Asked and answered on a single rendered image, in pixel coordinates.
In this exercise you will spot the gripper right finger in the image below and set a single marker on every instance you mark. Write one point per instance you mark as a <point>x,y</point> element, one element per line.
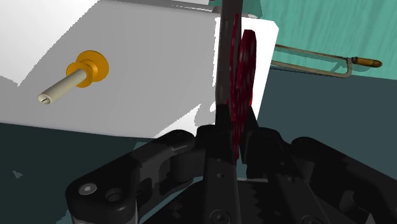
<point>335,167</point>

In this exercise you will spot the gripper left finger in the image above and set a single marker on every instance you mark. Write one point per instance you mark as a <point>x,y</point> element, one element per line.
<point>173,155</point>

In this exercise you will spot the beige rod with orange base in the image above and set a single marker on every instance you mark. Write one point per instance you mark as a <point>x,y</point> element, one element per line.
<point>71,82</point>

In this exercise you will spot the white flat board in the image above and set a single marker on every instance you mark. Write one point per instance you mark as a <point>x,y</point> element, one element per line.
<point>155,62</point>

